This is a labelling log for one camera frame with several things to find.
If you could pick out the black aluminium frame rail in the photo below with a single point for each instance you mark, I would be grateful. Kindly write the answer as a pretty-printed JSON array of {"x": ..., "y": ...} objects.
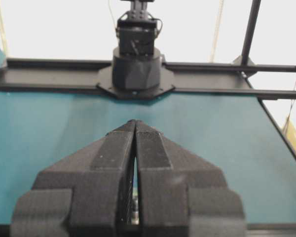
[{"x": 80, "y": 76}]

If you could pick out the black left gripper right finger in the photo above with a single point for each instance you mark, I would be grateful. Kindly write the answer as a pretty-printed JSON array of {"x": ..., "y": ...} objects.
[{"x": 182, "y": 194}]

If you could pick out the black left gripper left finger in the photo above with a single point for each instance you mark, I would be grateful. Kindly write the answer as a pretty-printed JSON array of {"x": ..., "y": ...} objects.
[{"x": 85, "y": 194}]

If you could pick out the black upright frame post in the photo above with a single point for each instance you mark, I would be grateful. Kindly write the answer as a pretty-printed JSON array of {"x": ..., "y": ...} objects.
[{"x": 254, "y": 12}]

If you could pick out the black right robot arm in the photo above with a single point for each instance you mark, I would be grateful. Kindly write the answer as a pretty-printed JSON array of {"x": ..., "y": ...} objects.
[{"x": 136, "y": 31}]

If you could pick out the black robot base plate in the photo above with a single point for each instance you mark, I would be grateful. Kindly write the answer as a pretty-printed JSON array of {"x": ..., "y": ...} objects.
[{"x": 130, "y": 83}]

